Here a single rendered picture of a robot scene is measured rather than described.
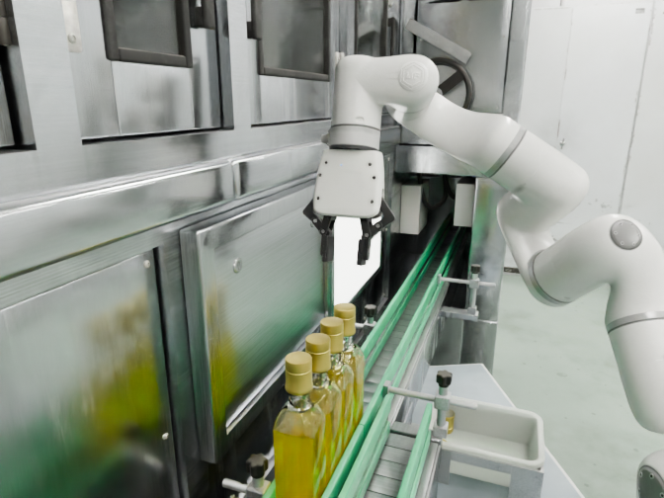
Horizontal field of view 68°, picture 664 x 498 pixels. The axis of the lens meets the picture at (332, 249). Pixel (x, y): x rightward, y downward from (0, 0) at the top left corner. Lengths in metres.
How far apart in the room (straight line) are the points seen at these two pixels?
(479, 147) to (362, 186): 0.18
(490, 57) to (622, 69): 2.84
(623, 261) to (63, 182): 0.64
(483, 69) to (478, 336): 0.87
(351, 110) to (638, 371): 0.50
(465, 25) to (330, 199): 1.05
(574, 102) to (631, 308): 3.72
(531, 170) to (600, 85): 3.68
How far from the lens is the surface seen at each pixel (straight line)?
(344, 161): 0.73
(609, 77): 4.43
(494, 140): 0.74
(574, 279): 0.75
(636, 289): 0.74
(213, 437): 0.75
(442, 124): 0.83
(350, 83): 0.75
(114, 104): 0.59
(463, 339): 1.83
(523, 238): 0.82
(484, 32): 1.67
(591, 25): 4.44
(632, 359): 0.73
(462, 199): 1.77
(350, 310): 0.77
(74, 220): 0.49
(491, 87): 1.66
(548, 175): 0.76
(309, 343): 0.68
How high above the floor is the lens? 1.47
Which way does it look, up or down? 17 degrees down
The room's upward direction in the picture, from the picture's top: straight up
